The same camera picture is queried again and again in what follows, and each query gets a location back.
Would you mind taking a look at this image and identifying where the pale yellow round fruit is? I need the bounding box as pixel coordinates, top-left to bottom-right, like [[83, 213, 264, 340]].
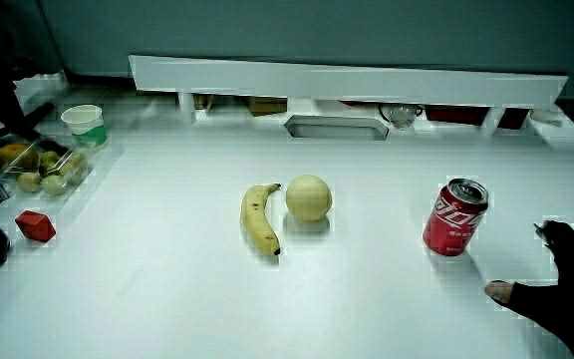
[[285, 174, 334, 222]]

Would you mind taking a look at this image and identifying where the white and green paper cup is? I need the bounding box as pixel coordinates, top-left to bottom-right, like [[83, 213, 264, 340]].
[[60, 104, 109, 149]]

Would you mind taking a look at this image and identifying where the white shelf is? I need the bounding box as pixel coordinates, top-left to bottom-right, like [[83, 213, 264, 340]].
[[128, 54, 569, 139]]

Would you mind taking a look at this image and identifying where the person's right hand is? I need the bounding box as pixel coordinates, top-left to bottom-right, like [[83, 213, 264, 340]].
[[483, 219, 574, 359]]

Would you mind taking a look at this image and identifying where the white rectangular tray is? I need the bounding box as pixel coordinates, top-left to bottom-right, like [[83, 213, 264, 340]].
[[283, 114, 391, 142]]

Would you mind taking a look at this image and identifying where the black stand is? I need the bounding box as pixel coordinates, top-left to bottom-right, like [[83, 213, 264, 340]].
[[0, 0, 64, 142]]

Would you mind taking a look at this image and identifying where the red cola can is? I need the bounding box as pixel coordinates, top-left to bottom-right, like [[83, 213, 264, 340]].
[[422, 178, 490, 258]]

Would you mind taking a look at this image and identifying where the brown cardboard box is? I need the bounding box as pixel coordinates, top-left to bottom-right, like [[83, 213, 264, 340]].
[[245, 96, 288, 118]]

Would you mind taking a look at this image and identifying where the red faceted block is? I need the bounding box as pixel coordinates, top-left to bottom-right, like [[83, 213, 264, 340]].
[[14, 209, 58, 244]]

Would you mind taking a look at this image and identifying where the small green fruit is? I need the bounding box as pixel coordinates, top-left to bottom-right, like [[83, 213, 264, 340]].
[[60, 152, 88, 176], [41, 174, 69, 197], [40, 150, 62, 174], [16, 172, 43, 194]]

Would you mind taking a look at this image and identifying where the orange fruit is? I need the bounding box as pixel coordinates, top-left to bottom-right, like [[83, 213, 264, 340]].
[[0, 143, 41, 174]]

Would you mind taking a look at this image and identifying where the dark red box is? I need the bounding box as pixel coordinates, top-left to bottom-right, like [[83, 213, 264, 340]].
[[424, 104, 531, 131]]

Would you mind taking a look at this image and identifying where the clear glass cup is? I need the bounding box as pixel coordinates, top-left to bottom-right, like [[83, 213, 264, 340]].
[[378, 103, 425, 131]]

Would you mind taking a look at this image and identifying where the yellow banana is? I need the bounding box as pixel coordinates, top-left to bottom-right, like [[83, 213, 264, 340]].
[[239, 181, 283, 257]]

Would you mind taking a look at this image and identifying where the clear plastic fruit container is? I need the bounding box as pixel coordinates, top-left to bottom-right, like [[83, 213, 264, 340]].
[[0, 137, 94, 198]]

